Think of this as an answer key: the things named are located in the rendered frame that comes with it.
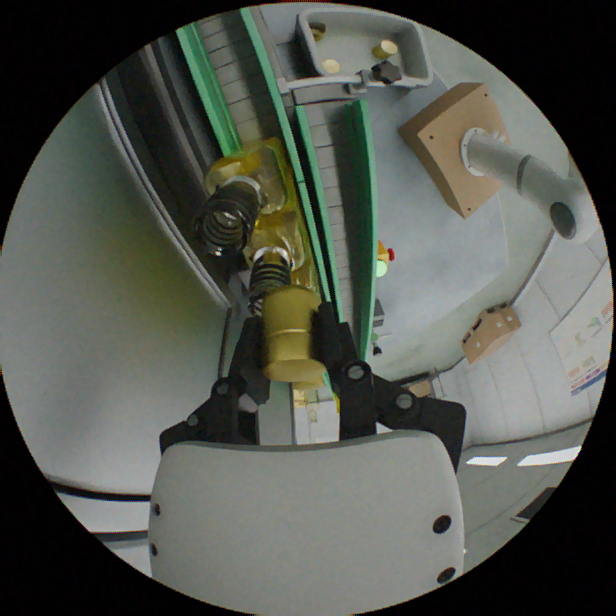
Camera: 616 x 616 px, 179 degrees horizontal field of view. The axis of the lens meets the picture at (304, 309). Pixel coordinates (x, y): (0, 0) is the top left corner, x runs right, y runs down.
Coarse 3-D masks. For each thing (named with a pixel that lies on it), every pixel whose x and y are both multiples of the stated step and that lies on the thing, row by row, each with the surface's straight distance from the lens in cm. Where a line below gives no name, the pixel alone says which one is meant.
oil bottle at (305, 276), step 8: (304, 224) 28; (304, 232) 25; (304, 264) 20; (312, 264) 23; (296, 272) 19; (304, 272) 19; (312, 272) 20; (296, 280) 19; (304, 280) 19; (312, 280) 20; (312, 288) 20
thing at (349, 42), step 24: (336, 24) 52; (360, 24) 53; (384, 24) 54; (408, 24) 54; (312, 48) 42; (336, 48) 51; (360, 48) 52; (408, 48) 55; (408, 72) 54; (432, 72) 50
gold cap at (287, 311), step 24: (288, 288) 11; (264, 312) 11; (288, 312) 10; (312, 312) 10; (264, 336) 10; (288, 336) 9; (312, 336) 9; (264, 360) 9; (288, 360) 9; (312, 360) 9
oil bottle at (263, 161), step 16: (256, 144) 19; (272, 144) 17; (224, 160) 15; (240, 160) 14; (256, 160) 14; (272, 160) 14; (208, 176) 15; (224, 176) 14; (256, 176) 13; (272, 176) 14; (288, 176) 24; (208, 192) 15; (272, 192) 14; (288, 192) 17; (272, 208) 14
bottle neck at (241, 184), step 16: (240, 176) 13; (224, 192) 10; (240, 192) 10; (256, 192) 12; (208, 208) 9; (224, 208) 9; (240, 208) 9; (256, 208) 11; (192, 224) 10; (208, 224) 11; (224, 224) 12; (240, 224) 9; (208, 240) 10; (224, 240) 11; (240, 240) 9
